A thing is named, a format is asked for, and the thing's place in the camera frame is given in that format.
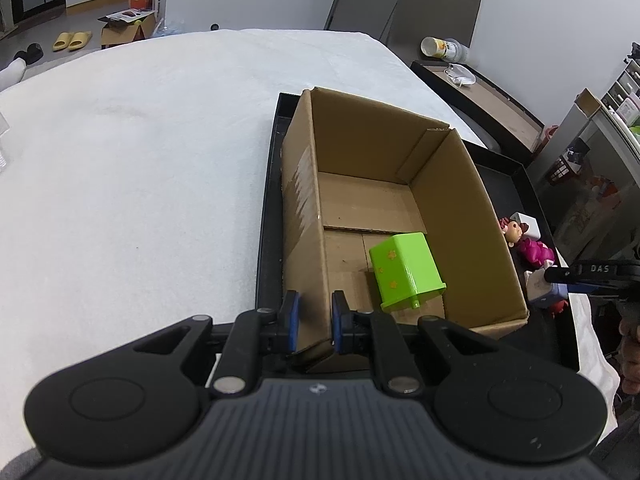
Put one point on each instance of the open cardboard box on floor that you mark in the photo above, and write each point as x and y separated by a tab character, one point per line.
125	27

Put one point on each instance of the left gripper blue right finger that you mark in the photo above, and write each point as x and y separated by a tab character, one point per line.
342	319

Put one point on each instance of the green toy block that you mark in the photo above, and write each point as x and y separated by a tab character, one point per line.
405	272

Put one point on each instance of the yellow slippers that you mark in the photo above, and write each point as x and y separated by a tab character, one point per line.
72	41

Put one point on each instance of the lilac cube toy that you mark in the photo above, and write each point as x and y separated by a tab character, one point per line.
541	293

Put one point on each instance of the grey desk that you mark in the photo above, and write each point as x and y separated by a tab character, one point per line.
587	177

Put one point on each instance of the black shallow tray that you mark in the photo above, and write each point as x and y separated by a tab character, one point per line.
550	336

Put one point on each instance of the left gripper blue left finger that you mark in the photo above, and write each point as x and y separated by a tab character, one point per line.
288	322

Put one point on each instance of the stack of plastic cups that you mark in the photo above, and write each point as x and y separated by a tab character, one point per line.
448	50

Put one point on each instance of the black tray with cardboard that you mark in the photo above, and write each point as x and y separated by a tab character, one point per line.
499	120

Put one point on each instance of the brown cardboard box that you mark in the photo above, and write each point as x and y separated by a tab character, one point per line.
357	173

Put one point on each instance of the small red toy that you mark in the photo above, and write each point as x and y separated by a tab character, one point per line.
557	307

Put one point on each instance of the white power adapter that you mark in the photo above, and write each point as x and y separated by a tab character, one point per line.
528	224

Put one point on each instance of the pink doll figure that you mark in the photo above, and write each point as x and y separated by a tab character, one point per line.
535	252

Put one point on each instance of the black slippers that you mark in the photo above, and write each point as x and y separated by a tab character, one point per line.
33	53

